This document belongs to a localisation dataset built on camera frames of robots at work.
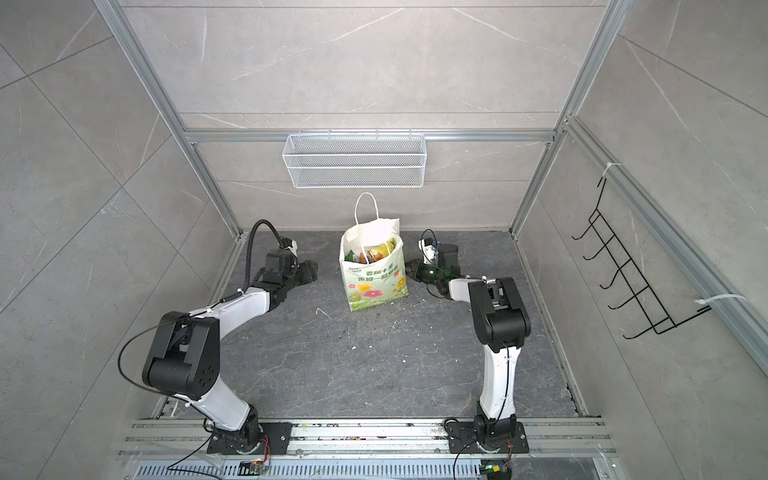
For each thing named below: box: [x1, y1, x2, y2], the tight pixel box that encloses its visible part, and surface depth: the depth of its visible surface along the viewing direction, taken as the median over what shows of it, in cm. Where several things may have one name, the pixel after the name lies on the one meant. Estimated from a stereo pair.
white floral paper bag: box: [339, 192, 410, 312], surface depth 90 cm
